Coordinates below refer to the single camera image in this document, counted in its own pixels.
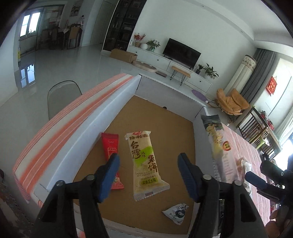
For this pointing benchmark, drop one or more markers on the round white vase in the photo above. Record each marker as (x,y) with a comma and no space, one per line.
(144,46)

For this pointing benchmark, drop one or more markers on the long cartoon snack packet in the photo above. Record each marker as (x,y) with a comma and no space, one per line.
(216,141)

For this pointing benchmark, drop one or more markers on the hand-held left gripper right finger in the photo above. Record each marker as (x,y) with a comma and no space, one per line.
(187,176)

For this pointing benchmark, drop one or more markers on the red wall hanging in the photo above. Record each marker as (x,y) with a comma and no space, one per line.
(271,85)

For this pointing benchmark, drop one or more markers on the wooden bench with metal legs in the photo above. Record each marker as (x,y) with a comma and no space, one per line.
(180,70)

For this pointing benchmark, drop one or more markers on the person's right hand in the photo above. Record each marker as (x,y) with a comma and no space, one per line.
(274,225)

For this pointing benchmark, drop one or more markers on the large leafy potted plant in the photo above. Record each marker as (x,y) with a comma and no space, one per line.
(210,72)

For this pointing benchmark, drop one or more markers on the purple round mat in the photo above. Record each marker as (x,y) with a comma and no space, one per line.
(198,95)

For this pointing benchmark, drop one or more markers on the dark wooden chair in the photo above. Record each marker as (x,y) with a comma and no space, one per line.
(251,128)

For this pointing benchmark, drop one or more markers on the orange striped tablecloth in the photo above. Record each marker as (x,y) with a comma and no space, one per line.
(57,137)

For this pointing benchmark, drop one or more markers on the wooden dining chairs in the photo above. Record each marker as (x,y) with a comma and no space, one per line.
(73,34)

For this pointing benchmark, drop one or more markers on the white green rice cracker packet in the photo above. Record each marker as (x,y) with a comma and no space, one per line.
(144,160)

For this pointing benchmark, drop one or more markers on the red snack packet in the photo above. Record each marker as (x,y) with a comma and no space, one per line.
(110,144)

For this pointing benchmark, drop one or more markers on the dark flat floor scale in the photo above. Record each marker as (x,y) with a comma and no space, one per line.
(161,74)

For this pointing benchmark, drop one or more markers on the white cardboard box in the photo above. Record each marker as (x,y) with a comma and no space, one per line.
(148,114)

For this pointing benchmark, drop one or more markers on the yellow lounge chair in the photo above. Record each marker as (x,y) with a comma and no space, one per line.
(231,103)

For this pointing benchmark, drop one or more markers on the covered floor air conditioner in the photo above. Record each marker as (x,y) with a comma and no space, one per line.
(242,73)

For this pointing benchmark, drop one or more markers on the small potted plant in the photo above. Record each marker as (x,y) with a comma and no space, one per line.
(199,68)

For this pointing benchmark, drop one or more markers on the grey curtain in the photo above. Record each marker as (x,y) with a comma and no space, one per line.
(261,73)

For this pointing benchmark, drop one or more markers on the round white floor pad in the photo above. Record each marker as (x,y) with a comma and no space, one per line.
(144,66)

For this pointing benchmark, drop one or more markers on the black display cabinet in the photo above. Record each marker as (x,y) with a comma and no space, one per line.
(123,25)

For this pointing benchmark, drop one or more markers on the grey plastic chair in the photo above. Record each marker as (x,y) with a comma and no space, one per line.
(61,96)

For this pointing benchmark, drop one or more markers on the brown cardboard box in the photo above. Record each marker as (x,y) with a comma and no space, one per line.
(122,56)

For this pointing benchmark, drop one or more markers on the flat screen television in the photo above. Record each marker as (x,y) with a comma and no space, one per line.
(182,52)

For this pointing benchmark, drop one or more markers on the white television cabinet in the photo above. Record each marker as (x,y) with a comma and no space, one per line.
(155,58)

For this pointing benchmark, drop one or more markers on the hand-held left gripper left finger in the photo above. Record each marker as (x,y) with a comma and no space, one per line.
(109,176)

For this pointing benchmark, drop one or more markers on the green plant in glass vase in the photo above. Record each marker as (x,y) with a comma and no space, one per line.
(153,44)

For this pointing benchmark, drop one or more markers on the red flowers in vase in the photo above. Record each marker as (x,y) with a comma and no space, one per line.
(139,39)

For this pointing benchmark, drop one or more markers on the grey triangular snack packet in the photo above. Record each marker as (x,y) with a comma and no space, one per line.
(177,212)

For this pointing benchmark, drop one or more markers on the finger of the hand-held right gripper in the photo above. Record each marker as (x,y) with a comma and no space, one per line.
(255,180)
(274,172)

